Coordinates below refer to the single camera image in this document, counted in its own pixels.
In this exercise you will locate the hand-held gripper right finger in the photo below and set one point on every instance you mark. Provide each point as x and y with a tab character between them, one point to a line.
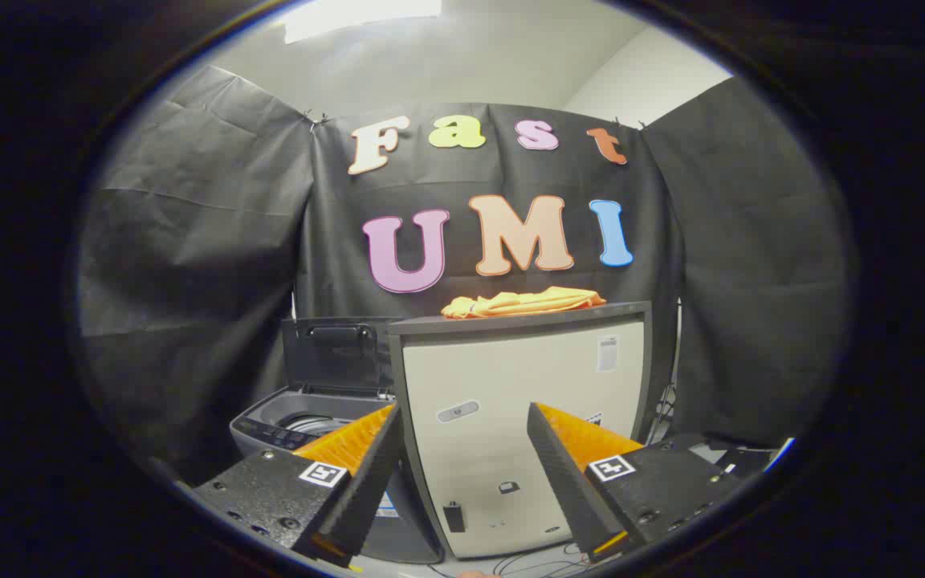
563	482

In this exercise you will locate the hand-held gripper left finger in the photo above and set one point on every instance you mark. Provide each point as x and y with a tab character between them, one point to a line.
370	474

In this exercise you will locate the grey washing machine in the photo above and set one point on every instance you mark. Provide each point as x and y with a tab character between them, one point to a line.
274	421

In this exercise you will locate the orange shirt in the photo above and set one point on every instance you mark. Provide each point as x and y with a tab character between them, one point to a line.
523	303

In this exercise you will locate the beige cabinet with dark top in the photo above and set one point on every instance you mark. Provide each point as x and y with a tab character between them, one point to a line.
503	369

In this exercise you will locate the black backdrop cloth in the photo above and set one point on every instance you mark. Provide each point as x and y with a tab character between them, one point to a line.
205	241

